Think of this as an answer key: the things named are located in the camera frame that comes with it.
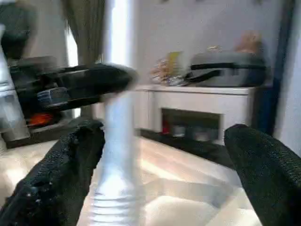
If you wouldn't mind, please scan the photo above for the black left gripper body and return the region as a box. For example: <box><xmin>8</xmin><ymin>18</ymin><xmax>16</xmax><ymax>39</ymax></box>
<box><xmin>8</xmin><ymin>60</ymin><xmax>69</xmax><ymax>121</ymax></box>

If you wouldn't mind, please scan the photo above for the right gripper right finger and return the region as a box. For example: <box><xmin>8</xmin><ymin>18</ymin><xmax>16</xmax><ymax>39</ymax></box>
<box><xmin>224</xmin><ymin>123</ymin><xmax>301</xmax><ymax>226</ymax></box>

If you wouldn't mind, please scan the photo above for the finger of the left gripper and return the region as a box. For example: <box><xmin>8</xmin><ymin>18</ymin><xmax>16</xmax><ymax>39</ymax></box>
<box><xmin>47</xmin><ymin>63</ymin><xmax>138</xmax><ymax>107</ymax></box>

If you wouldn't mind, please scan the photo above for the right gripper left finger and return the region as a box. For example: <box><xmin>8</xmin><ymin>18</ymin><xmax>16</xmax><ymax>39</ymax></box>
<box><xmin>0</xmin><ymin>120</ymin><xmax>106</xmax><ymax>226</ymax></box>

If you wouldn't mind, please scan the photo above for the white plastic table leg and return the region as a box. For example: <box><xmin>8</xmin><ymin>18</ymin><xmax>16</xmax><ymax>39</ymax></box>
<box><xmin>88</xmin><ymin>0</ymin><xmax>147</xmax><ymax>226</ymax></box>

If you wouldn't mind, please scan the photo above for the white plastic table top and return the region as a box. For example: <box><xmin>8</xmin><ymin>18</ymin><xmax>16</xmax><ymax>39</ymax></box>
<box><xmin>0</xmin><ymin>136</ymin><xmax>265</xmax><ymax>226</ymax></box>

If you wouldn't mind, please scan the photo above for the white glass-door cabinet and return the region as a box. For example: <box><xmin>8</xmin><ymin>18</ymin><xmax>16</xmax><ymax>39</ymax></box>
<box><xmin>133</xmin><ymin>84</ymin><xmax>261</xmax><ymax>147</ymax></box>

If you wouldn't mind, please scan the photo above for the grey round appliance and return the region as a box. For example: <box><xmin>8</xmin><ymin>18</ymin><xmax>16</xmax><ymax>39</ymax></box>
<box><xmin>184</xmin><ymin>50</ymin><xmax>269</xmax><ymax>88</ymax></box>

